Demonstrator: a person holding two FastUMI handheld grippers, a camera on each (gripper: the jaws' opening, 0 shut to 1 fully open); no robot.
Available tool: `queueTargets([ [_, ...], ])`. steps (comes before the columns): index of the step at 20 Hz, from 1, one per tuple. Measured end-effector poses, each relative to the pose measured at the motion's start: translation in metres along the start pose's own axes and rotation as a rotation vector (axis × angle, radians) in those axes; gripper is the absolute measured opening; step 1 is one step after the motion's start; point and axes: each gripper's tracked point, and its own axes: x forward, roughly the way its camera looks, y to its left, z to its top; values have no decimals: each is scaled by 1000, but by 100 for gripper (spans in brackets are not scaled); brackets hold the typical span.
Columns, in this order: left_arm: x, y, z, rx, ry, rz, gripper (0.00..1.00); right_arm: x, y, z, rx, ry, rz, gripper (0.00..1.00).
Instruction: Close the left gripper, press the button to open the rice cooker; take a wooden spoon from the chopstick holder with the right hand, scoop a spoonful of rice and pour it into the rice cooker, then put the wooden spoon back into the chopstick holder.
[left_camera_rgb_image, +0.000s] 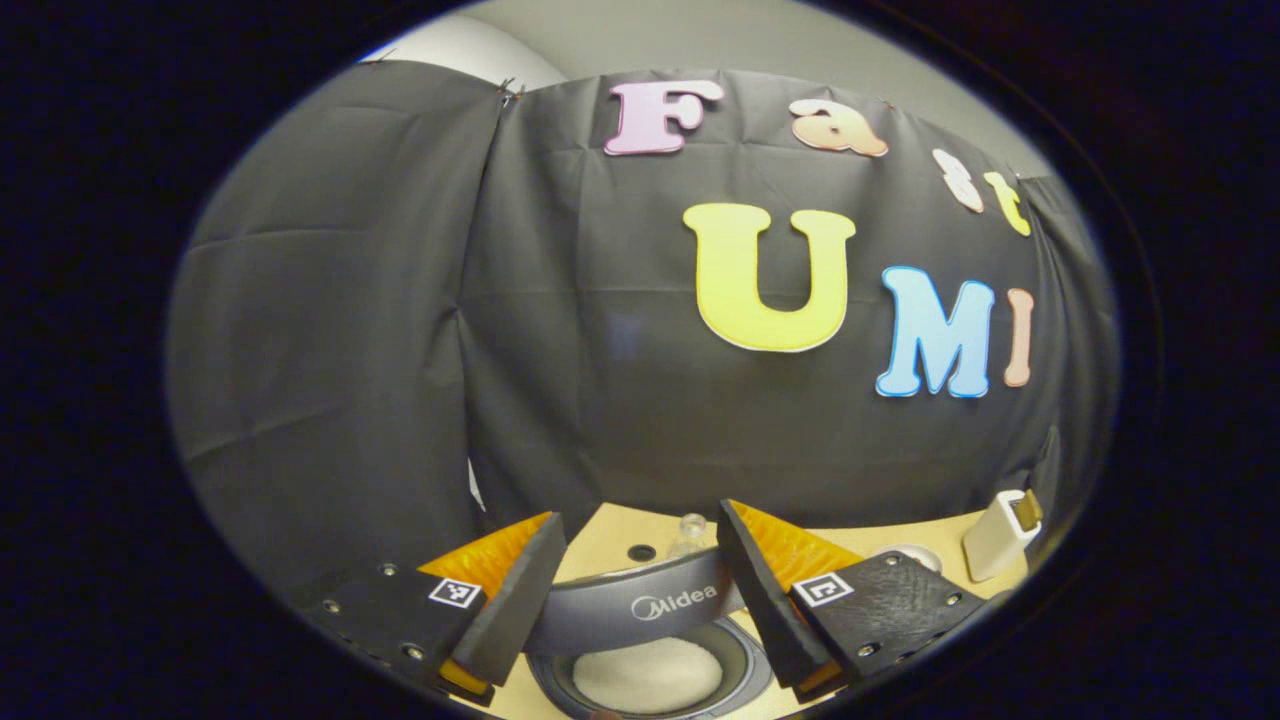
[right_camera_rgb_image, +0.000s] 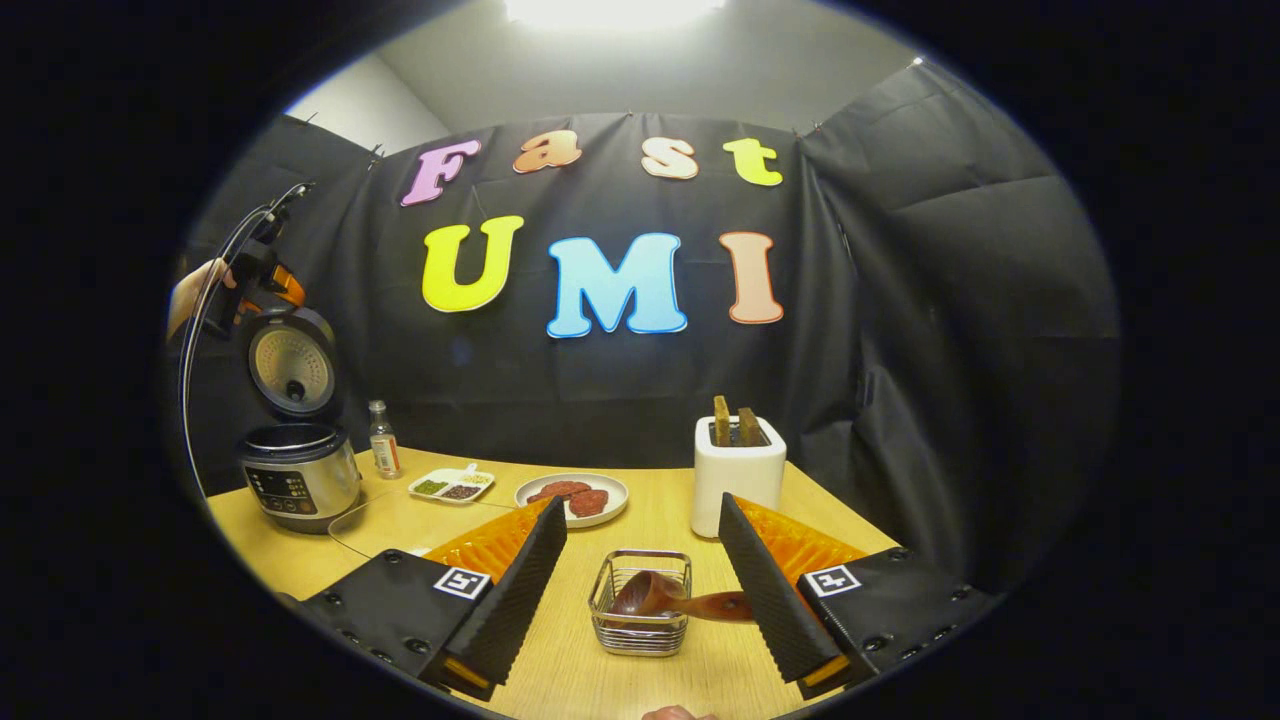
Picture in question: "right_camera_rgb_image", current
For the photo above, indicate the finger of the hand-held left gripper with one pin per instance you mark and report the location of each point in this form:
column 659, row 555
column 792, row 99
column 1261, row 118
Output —
column 288, row 285

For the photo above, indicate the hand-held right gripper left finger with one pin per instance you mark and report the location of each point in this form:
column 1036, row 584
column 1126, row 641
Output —
column 520, row 600

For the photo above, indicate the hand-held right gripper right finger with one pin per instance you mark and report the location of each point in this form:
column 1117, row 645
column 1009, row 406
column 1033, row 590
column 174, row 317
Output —
column 770, row 600

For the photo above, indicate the wooden spoon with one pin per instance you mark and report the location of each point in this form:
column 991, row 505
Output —
column 650, row 597

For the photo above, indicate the black silver rice cooker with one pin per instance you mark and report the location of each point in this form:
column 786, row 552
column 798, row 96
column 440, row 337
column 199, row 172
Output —
column 300, row 480

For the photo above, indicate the white toaster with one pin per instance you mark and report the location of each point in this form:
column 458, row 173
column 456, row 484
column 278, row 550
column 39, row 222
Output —
column 738, row 490

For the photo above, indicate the red meat piece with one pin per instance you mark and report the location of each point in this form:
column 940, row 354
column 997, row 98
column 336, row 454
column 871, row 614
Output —
column 588, row 503
column 558, row 491

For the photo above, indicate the white divided grain dish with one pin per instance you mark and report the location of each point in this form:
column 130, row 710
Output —
column 450, row 485

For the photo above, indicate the white round plate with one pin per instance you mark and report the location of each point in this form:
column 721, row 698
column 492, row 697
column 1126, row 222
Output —
column 610, row 485

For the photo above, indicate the brown toast slice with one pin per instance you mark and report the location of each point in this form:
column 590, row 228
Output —
column 721, row 420
column 750, row 428

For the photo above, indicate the clear glass bottle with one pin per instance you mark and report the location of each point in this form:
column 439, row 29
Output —
column 385, row 450

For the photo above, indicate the black backdrop cloth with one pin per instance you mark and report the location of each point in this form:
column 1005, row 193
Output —
column 950, row 350

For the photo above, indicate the ceiling light panel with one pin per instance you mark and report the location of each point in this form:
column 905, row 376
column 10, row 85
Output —
column 610, row 12

